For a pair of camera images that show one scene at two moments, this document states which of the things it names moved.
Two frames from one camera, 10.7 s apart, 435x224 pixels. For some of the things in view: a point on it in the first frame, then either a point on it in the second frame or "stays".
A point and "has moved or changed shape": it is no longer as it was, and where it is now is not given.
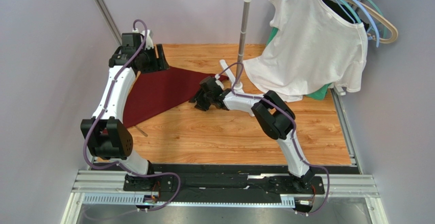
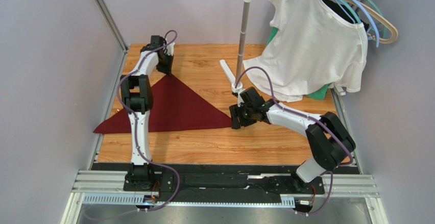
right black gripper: [204, 99] -> [238, 115]
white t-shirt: [312, 45] stays
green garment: [318, 94] stays
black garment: [336, 8] stays
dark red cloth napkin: [156, 92] has moved or changed shape
